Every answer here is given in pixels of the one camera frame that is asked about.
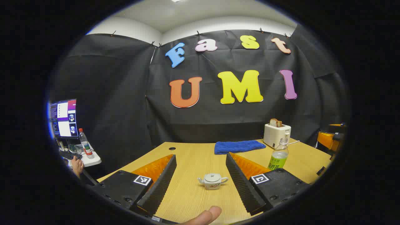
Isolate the white floral teacup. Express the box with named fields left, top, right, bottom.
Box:
left=197, top=173, right=228, bottom=190

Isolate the white toaster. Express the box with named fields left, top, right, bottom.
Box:
left=263, top=123, right=292, bottom=149

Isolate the red cap plastic bottle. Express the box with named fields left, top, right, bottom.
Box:
left=78, top=128, right=94, bottom=159

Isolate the black keyboard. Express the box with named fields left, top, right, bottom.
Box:
left=61, top=151, right=82, bottom=160

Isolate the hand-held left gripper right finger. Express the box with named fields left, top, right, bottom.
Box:
left=226, top=152, right=311, bottom=216

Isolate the blue towel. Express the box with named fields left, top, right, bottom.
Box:
left=214, top=140, right=266, bottom=155

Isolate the black backdrop cloth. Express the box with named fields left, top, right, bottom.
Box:
left=50, top=24, right=349, bottom=185

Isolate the green label water bottle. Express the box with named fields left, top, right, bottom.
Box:
left=268, top=137, right=289, bottom=171

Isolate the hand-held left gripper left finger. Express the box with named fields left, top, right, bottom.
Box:
left=94, top=154, right=177, bottom=218

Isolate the white side table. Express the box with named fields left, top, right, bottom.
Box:
left=59, top=144, right=102, bottom=168

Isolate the computer monitor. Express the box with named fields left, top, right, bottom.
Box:
left=50, top=99, right=78, bottom=139

